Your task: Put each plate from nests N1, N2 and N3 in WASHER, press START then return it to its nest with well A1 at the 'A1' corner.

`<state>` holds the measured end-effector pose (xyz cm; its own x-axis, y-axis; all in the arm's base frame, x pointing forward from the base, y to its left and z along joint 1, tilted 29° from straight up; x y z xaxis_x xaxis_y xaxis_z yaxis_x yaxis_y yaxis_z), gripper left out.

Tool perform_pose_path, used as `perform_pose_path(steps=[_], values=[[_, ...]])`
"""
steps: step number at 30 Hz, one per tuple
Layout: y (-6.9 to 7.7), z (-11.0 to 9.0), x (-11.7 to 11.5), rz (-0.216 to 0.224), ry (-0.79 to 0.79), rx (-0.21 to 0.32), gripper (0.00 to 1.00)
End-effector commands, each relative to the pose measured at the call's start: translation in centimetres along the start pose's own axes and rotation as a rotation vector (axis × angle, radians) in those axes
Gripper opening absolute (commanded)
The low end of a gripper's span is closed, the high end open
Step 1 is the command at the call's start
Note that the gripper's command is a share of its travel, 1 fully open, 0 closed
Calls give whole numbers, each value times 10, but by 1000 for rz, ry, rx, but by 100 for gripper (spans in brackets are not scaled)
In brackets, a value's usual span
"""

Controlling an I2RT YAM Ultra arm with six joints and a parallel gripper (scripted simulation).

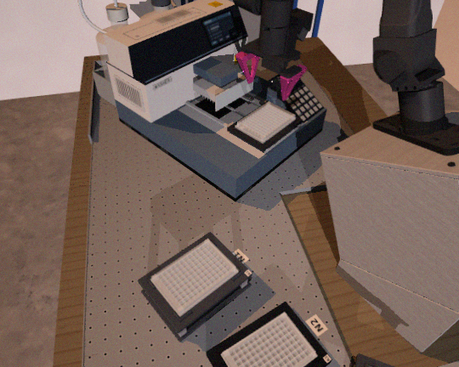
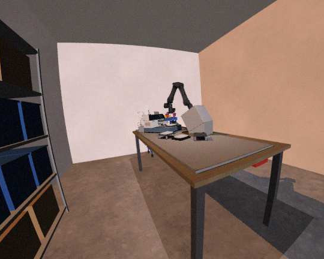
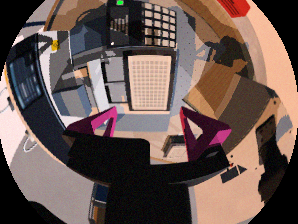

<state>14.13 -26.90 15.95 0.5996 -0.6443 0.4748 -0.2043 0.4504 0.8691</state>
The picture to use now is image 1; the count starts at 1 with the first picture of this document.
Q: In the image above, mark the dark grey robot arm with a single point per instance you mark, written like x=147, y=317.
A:
x=406, y=44

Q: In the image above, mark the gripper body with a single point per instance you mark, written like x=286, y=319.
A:
x=270, y=46

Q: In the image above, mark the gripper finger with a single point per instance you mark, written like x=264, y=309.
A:
x=242, y=59
x=284, y=83

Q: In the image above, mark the white well plate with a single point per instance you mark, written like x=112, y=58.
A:
x=262, y=126
x=205, y=262
x=263, y=352

